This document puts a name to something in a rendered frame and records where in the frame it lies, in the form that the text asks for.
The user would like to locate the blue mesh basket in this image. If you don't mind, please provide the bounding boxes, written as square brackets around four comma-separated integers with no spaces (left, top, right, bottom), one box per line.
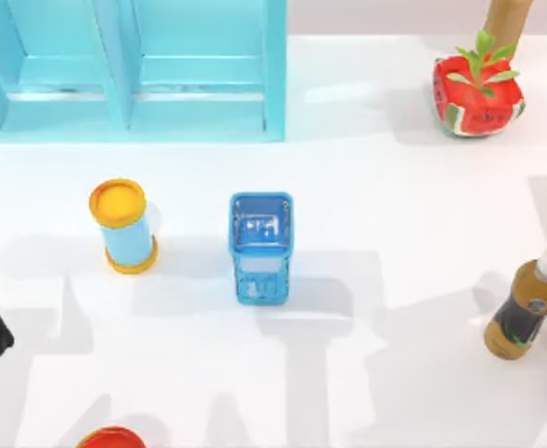
[229,191,295,307]

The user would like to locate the yellow and blue can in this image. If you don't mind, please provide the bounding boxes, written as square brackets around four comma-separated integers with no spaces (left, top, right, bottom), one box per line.
[88,178,160,276]

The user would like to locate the light blue rack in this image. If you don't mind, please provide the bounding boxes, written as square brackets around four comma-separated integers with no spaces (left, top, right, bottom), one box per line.
[0,0,287,144]

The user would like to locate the watermelon plant pot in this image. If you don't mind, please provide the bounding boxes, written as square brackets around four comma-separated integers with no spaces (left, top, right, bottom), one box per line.
[431,30,526,139]

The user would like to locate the brown bottle white cap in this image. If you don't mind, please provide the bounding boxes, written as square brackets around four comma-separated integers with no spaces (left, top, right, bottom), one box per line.
[483,250,547,361]

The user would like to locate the red round lid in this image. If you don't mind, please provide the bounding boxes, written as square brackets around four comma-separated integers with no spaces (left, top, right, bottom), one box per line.
[75,425,148,448]

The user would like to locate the tan wooden post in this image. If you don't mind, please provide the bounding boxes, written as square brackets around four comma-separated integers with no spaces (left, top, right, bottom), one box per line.
[481,0,535,61]

